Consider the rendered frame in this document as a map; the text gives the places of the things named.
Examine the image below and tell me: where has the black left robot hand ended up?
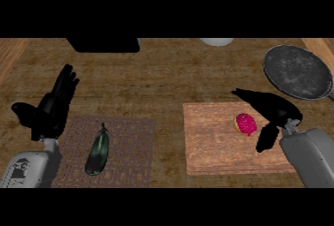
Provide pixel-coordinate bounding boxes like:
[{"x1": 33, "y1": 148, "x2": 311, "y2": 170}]
[{"x1": 11, "y1": 64, "x2": 82, "y2": 142}]

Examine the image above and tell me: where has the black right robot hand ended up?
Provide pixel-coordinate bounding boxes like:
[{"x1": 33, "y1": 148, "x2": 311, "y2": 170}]
[{"x1": 230, "y1": 87, "x2": 305, "y2": 154}]

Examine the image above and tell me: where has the pink frosted cupcake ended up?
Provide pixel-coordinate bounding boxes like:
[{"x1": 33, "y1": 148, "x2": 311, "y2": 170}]
[{"x1": 236, "y1": 112, "x2": 261, "y2": 137}]

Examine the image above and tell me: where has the dark grey frying pan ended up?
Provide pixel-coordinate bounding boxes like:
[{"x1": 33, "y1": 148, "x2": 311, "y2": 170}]
[{"x1": 262, "y1": 44, "x2": 334, "y2": 102}]

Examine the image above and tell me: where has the wooden cutting board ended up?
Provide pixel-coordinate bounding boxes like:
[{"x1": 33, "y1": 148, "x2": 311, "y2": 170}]
[{"x1": 183, "y1": 102, "x2": 298, "y2": 177}]

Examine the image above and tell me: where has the dark green eggplant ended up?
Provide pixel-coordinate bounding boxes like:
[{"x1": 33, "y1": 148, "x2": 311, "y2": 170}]
[{"x1": 83, "y1": 122, "x2": 112, "y2": 177}]

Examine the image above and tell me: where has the brown woven placemat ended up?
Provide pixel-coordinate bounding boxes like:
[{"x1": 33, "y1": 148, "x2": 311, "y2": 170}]
[{"x1": 51, "y1": 114, "x2": 159, "y2": 189}]

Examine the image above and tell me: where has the black appliance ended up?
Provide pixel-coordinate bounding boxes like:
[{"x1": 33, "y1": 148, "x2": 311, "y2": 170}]
[{"x1": 66, "y1": 38, "x2": 141, "y2": 54}]

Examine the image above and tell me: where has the pale grey round object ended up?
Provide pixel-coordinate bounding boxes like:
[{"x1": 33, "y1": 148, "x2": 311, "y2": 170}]
[{"x1": 199, "y1": 38, "x2": 236, "y2": 48}]

